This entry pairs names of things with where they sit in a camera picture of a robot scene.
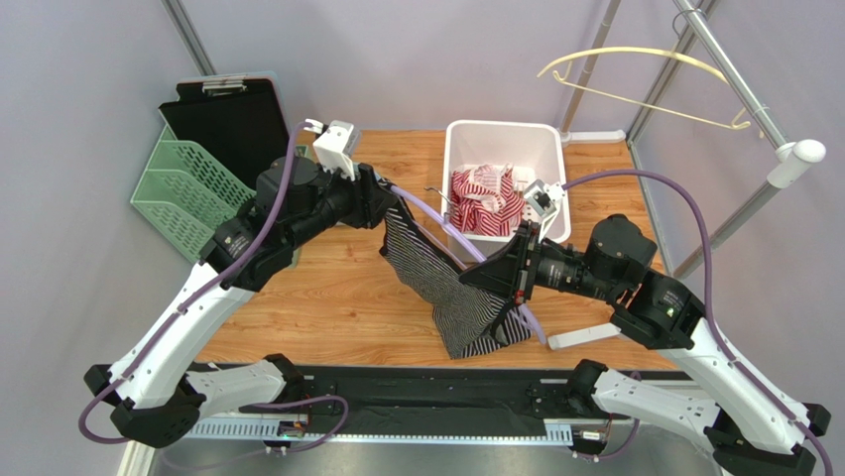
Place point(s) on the black clipboard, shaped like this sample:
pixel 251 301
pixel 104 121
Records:
pixel 237 118

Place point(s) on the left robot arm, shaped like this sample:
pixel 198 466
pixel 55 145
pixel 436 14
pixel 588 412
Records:
pixel 157 391

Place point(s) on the cream hanger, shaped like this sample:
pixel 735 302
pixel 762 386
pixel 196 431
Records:
pixel 640 76

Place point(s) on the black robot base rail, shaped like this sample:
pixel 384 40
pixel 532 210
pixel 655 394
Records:
pixel 423 405

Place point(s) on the white plastic basket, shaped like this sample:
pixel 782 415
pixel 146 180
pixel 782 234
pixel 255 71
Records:
pixel 534 150

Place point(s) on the black white striped tank top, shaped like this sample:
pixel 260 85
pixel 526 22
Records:
pixel 470 322

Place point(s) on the metal clothes rack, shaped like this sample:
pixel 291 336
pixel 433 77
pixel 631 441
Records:
pixel 772 195

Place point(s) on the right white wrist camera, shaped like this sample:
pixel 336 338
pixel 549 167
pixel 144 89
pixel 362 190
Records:
pixel 544 202

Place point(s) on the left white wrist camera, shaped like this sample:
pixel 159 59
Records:
pixel 334 145

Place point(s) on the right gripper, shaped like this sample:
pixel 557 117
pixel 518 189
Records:
pixel 523 265

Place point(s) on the green file organizer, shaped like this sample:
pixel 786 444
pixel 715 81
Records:
pixel 185 193

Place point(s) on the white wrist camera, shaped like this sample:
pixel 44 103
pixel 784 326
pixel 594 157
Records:
pixel 544 202
pixel 334 145

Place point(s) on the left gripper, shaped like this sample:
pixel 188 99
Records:
pixel 370 199

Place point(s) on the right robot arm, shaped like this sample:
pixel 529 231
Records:
pixel 748 426

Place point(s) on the red white striped tank top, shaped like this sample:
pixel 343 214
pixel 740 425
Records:
pixel 485 200

